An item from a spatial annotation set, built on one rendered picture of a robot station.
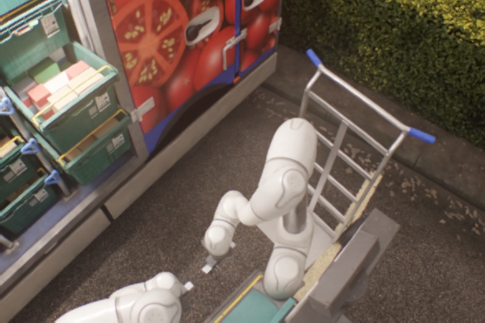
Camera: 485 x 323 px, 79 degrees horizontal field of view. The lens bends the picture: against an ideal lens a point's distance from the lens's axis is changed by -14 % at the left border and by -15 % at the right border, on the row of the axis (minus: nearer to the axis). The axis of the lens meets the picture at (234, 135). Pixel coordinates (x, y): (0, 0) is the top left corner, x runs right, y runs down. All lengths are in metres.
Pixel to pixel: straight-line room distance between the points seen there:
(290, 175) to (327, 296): 0.48
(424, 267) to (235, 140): 1.83
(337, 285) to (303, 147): 0.58
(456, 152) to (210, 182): 2.23
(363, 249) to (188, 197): 2.24
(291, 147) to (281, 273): 0.60
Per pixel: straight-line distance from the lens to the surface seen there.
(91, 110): 1.52
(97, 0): 1.46
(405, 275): 2.70
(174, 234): 2.54
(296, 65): 3.58
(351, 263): 0.50
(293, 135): 1.01
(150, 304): 0.78
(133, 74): 1.73
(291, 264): 1.41
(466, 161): 3.44
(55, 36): 1.62
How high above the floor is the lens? 2.32
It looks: 51 degrees down
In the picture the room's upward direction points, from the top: 1 degrees clockwise
